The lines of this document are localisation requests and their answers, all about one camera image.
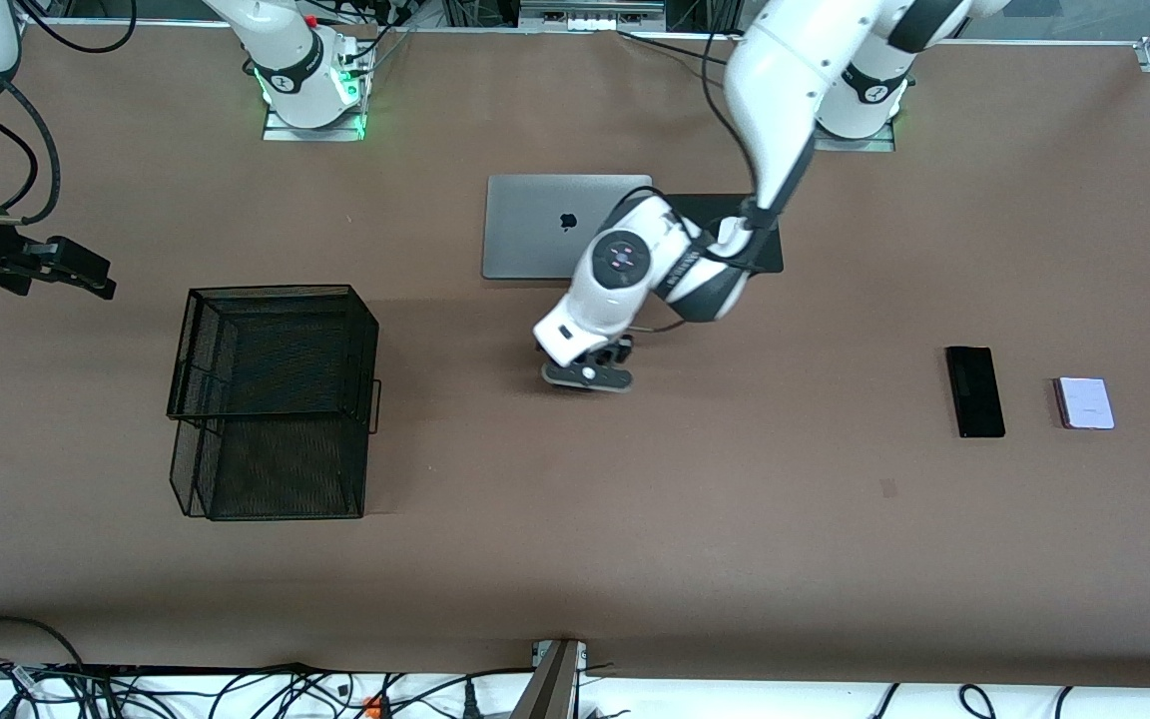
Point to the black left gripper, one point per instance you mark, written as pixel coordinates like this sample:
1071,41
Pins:
621,352

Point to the black slab smartphone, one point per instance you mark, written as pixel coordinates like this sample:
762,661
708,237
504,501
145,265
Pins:
974,391

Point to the lavender flip phone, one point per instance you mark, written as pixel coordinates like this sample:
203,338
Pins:
1086,403

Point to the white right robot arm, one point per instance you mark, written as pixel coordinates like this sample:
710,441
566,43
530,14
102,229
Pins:
286,60

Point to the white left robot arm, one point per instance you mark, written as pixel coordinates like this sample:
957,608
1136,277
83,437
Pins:
785,70

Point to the silver laptop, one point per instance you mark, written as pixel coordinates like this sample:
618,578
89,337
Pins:
535,230

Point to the black mouse pad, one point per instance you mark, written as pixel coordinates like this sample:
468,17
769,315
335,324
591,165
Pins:
770,255

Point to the black mesh two-tier organizer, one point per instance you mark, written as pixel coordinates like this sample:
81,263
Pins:
276,399

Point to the white power strip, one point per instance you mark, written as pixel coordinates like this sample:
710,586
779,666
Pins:
590,18

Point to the black floor bar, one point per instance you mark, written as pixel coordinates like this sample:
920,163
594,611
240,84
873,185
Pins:
176,669

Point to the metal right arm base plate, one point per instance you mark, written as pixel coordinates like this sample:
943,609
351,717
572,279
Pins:
313,132

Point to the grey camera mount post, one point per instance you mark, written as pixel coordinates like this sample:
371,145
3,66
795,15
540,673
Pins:
547,689

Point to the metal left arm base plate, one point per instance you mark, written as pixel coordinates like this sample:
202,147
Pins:
855,144

